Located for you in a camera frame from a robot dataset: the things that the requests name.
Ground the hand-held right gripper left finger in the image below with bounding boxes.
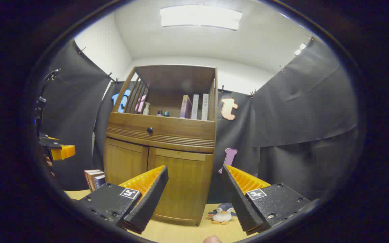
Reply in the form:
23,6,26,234
79,165,169,235

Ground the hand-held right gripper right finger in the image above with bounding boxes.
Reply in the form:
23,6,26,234
220,164,313,236

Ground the wooden cabinet door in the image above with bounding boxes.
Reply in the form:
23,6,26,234
104,137,149,186
147,147,214,226

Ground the wooden double-door shoe cabinet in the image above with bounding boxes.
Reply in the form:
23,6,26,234
103,65,218,226

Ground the penguin plush toy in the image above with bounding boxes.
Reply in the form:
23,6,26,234
208,202,237,225

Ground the brown-covered book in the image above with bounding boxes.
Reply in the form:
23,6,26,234
84,169,105,192

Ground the black metal stand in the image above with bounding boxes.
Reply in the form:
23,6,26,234
34,69,62,135

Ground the white book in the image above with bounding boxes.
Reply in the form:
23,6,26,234
201,93,210,121
191,94,200,120

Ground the black backdrop cloth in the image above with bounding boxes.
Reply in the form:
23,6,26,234
38,36,361,204

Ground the large ceiling light panel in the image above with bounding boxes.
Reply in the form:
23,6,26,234
160,5,243,31

